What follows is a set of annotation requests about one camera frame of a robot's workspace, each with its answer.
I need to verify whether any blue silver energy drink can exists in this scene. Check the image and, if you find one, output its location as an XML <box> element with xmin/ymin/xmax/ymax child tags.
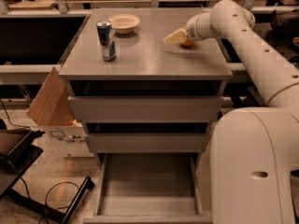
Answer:
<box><xmin>96</xmin><ymin>21</ymin><xmax>116</xmax><ymax>62</ymax></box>

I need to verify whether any orange fruit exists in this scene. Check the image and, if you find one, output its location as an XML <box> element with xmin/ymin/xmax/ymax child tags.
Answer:
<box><xmin>181</xmin><ymin>39</ymin><xmax>194</xmax><ymax>48</ymax></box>

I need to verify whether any dark bag on table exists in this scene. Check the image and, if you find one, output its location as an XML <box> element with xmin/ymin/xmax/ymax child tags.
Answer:
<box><xmin>270</xmin><ymin>9</ymin><xmax>299</xmax><ymax>36</ymax></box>

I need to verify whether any brown white cardboard box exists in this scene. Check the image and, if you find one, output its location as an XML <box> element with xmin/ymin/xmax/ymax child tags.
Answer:
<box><xmin>27</xmin><ymin>68</ymin><xmax>93</xmax><ymax>158</ymax></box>

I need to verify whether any grey drawer cabinet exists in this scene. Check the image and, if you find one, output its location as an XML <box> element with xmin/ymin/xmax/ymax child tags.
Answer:
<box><xmin>58</xmin><ymin>7</ymin><xmax>234</xmax><ymax>170</ymax></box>

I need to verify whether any grey middle drawer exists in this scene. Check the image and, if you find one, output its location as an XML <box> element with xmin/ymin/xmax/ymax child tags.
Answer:
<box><xmin>85</xmin><ymin>122</ymin><xmax>208</xmax><ymax>153</ymax></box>

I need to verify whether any grey top drawer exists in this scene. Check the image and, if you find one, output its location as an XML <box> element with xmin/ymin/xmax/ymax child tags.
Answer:
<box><xmin>68</xmin><ymin>80</ymin><xmax>222</xmax><ymax>123</ymax></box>

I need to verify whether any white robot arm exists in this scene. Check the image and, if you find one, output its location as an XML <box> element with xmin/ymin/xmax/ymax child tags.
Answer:
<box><xmin>164</xmin><ymin>0</ymin><xmax>299</xmax><ymax>224</ymax></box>

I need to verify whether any black floor cable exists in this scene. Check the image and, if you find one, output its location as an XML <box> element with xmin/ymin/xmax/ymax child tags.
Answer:
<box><xmin>0</xmin><ymin>99</ymin><xmax>80</xmax><ymax>224</ymax></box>

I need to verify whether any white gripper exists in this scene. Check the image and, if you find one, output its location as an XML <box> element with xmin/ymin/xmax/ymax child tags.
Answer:
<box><xmin>164</xmin><ymin>13</ymin><xmax>219</xmax><ymax>45</ymax></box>

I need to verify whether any black stand on left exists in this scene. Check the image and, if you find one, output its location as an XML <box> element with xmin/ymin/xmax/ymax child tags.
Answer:
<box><xmin>0</xmin><ymin>119</ymin><xmax>94</xmax><ymax>224</ymax></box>

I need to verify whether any grey open bottom drawer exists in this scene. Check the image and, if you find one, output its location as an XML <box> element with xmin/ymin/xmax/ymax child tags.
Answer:
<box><xmin>83</xmin><ymin>153</ymin><xmax>213</xmax><ymax>224</ymax></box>

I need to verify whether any white bowl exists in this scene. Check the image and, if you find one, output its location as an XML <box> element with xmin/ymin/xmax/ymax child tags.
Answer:
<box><xmin>108</xmin><ymin>14</ymin><xmax>140</xmax><ymax>35</ymax></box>

